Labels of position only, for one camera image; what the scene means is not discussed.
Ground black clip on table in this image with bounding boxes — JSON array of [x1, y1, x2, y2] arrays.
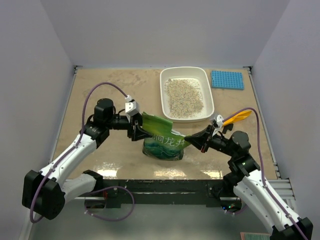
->
[[222, 123, 234, 134]]

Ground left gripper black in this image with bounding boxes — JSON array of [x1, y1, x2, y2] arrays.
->
[[106, 111, 152, 141]]

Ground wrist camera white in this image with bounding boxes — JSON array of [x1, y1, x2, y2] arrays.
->
[[124, 95, 140, 120], [209, 113, 224, 131]]

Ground blue studded plate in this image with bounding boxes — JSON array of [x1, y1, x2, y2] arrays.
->
[[211, 70, 245, 91]]

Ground white litter box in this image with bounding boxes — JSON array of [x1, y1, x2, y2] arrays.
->
[[159, 66, 215, 123]]

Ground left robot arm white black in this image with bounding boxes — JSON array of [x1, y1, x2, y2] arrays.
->
[[22, 97, 151, 223]]

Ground pink green card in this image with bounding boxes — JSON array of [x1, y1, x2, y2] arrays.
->
[[240, 232, 270, 240]]

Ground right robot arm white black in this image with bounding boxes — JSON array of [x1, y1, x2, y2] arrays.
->
[[184, 125, 313, 240]]

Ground green litter bag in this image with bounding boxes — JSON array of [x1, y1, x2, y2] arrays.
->
[[142, 112, 190, 161]]

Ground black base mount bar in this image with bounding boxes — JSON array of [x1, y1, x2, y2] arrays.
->
[[84, 178, 253, 210]]

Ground cat litter granules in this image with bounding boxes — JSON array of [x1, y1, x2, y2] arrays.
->
[[164, 78, 204, 119]]

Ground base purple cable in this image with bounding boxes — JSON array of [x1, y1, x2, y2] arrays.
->
[[224, 203, 248, 216], [84, 186, 137, 222]]

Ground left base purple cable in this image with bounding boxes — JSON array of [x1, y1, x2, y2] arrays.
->
[[84, 186, 137, 222]]

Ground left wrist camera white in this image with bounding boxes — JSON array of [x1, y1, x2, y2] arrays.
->
[[124, 95, 140, 120]]

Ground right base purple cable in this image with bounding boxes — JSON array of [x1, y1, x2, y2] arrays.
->
[[224, 203, 248, 216]]

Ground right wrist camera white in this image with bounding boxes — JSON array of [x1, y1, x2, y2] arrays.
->
[[209, 113, 224, 131]]

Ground orange plastic scoop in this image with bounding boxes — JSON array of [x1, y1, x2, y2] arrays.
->
[[223, 110, 252, 126]]

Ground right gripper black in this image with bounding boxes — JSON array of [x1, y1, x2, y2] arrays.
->
[[185, 124, 237, 157]]

